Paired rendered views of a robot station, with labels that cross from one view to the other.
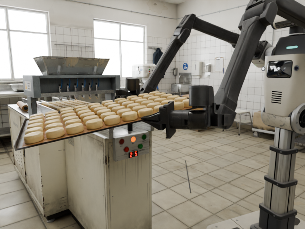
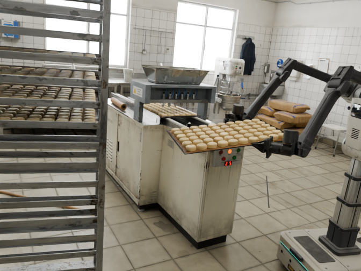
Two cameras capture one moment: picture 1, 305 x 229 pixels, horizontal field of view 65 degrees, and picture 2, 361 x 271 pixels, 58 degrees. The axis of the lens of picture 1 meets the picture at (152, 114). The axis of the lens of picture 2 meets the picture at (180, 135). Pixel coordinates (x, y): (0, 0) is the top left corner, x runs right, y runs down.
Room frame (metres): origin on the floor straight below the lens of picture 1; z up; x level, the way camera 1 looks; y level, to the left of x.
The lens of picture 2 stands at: (-0.89, 0.19, 1.50)
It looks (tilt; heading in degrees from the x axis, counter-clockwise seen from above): 15 degrees down; 7
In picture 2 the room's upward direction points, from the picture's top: 5 degrees clockwise
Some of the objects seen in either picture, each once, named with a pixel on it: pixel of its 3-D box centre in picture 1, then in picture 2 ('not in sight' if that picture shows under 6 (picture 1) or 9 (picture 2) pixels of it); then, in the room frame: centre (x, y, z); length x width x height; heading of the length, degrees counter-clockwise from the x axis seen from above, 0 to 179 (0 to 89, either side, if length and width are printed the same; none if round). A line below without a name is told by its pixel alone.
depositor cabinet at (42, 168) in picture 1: (60, 147); (147, 147); (2.44, 0.97, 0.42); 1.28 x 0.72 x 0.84; 39
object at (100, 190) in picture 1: (104, 176); (196, 178); (1.67, 0.35, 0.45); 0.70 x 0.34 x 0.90; 39
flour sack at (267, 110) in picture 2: not in sight; (274, 110); (5.68, -0.79, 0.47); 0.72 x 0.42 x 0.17; 127
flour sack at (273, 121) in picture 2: not in sight; (273, 121); (5.34, -0.76, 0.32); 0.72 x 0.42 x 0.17; 41
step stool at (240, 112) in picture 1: (238, 121); (336, 139); (4.82, -1.76, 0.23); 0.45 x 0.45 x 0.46; 29
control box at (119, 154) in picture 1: (131, 145); (227, 156); (1.39, 0.12, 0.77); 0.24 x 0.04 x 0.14; 129
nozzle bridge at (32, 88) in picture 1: (74, 95); (172, 101); (2.07, 0.67, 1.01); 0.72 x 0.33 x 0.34; 129
